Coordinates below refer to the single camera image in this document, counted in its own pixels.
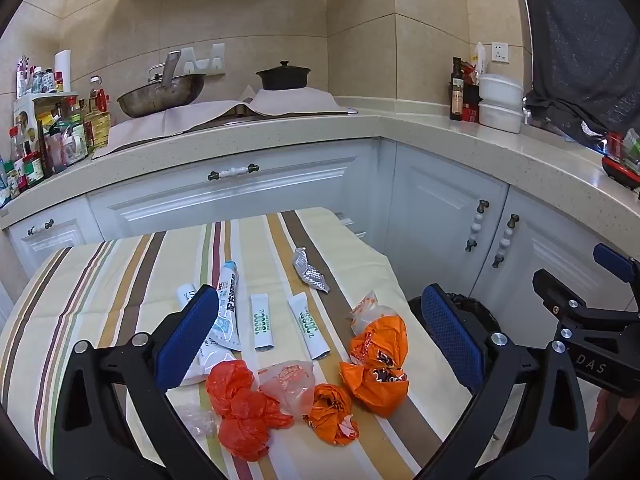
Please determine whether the small clear plastic wrap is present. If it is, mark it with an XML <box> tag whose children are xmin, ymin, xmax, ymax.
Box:
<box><xmin>175</xmin><ymin>404</ymin><xmax>220</xmax><ymax>439</ymax></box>

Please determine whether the white stick sachet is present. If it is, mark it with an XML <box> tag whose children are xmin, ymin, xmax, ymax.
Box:
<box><xmin>250</xmin><ymin>294</ymin><xmax>276</xmax><ymax>351</ymax></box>
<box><xmin>288</xmin><ymin>293</ymin><xmax>331</xmax><ymax>360</ymax></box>

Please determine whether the white drawer front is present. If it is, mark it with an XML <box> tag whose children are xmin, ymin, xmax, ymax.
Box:
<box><xmin>87</xmin><ymin>140</ymin><xmax>382</xmax><ymax>241</ymax></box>

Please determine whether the yellow cooking oil bottle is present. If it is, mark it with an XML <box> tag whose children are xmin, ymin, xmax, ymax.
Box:
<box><xmin>82</xmin><ymin>76</ymin><xmax>113</xmax><ymax>149</ymax></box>

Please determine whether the dark olive oil bottle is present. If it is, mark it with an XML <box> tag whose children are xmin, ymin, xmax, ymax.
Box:
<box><xmin>449</xmin><ymin>57</ymin><xmax>467</xmax><ymax>122</ymax></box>

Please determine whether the large white powder packet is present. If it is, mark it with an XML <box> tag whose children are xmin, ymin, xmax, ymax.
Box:
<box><xmin>176</xmin><ymin>284</ymin><xmax>237</xmax><ymax>387</ymax></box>

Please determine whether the red tray with packets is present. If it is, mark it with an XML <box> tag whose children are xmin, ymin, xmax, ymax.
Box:
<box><xmin>599</xmin><ymin>130</ymin><xmax>640</xmax><ymax>191</ymax></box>

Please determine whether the translucent pink plastic bag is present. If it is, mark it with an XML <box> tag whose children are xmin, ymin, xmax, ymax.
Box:
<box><xmin>258</xmin><ymin>360</ymin><xmax>316</xmax><ymax>416</ymax></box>

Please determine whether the drawer handle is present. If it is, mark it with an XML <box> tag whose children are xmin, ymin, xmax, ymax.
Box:
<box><xmin>207</xmin><ymin>163</ymin><xmax>260</xmax><ymax>182</ymax></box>

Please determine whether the small orange plastic bag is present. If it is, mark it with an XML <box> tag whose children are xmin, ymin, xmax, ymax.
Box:
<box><xmin>306</xmin><ymin>383</ymin><xmax>360</xmax><ymax>446</ymax></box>

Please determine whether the blue and white packet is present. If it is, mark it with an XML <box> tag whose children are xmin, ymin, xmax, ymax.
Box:
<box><xmin>209</xmin><ymin>260</ymin><xmax>242</xmax><ymax>352</ymax></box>

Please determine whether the crumpled silver foil wrapper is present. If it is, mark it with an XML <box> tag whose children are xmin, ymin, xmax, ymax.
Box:
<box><xmin>291</xmin><ymin>247</ymin><xmax>331</xmax><ymax>294</ymax></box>

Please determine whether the paper towel roll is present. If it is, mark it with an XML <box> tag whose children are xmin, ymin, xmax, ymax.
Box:
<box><xmin>54</xmin><ymin>49</ymin><xmax>73</xmax><ymax>94</ymax></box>

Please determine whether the striped tablecloth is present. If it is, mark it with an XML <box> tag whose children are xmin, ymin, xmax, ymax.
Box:
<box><xmin>0</xmin><ymin>207</ymin><xmax>476</xmax><ymax>480</ymax></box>

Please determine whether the black lidded pot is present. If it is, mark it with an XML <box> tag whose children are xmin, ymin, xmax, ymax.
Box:
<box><xmin>256</xmin><ymin>60</ymin><xmax>311</xmax><ymax>92</ymax></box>

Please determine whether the large orange plastic bag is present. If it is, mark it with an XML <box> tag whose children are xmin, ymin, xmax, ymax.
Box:
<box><xmin>340</xmin><ymin>315</ymin><xmax>410</xmax><ymax>419</ymax></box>

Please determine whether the white cabinet door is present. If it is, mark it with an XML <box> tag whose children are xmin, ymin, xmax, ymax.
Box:
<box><xmin>7</xmin><ymin>200</ymin><xmax>107</xmax><ymax>272</ymax></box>
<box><xmin>391</xmin><ymin>142</ymin><xmax>511</xmax><ymax>306</ymax></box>
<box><xmin>470</xmin><ymin>189</ymin><xmax>640</xmax><ymax>313</ymax></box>

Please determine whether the person's right hand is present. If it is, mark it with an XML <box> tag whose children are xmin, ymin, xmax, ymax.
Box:
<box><xmin>592</xmin><ymin>389</ymin><xmax>636</xmax><ymax>443</ymax></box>

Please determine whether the red plastic bag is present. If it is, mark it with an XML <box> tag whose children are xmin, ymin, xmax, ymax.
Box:
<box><xmin>205</xmin><ymin>359</ymin><xmax>295</xmax><ymax>463</ymax></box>

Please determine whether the dark grey cloth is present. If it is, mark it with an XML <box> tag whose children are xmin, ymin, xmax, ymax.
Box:
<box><xmin>520</xmin><ymin>0</ymin><xmax>640</xmax><ymax>149</ymax></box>

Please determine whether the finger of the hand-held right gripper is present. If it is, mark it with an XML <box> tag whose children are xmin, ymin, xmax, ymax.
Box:
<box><xmin>532</xmin><ymin>269</ymin><xmax>591</xmax><ymax>326</ymax></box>
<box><xmin>592</xmin><ymin>242</ymin><xmax>640</xmax><ymax>306</ymax></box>

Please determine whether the group of condiment bottles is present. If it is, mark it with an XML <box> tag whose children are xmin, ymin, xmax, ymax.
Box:
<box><xmin>0</xmin><ymin>52</ymin><xmax>91</xmax><ymax>207</ymax></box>

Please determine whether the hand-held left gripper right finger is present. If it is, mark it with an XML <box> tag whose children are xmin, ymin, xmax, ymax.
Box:
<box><xmin>415</xmin><ymin>284</ymin><xmax>591</xmax><ymax>480</ymax></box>

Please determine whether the white plastic bottle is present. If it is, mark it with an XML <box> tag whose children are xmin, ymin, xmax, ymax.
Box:
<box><xmin>472</xmin><ymin>41</ymin><xmax>489</xmax><ymax>79</ymax></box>

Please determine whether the white wall rack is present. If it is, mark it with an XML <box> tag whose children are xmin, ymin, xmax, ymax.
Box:
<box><xmin>177</xmin><ymin>42</ymin><xmax>226</xmax><ymax>77</ymax></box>

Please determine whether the white lidded container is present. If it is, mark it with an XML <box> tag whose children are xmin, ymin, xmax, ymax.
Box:
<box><xmin>478</xmin><ymin>101</ymin><xmax>525</xmax><ymax>134</ymax></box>
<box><xmin>478</xmin><ymin>73</ymin><xmax>525</xmax><ymax>107</ymax></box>

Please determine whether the metal wok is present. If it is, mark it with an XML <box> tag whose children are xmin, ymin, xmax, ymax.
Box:
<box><xmin>116</xmin><ymin>51</ymin><xmax>207</xmax><ymax>120</ymax></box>

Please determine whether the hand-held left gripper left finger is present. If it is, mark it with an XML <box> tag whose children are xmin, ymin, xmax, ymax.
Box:
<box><xmin>52</xmin><ymin>284</ymin><xmax>236</xmax><ymax>480</ymax></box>

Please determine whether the beige stove cover cloth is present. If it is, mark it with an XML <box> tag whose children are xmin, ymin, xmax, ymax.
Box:
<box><xmin>90</xmin><ymin>87</ymin><xmax>352</xmax><ymax>161</ymax></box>

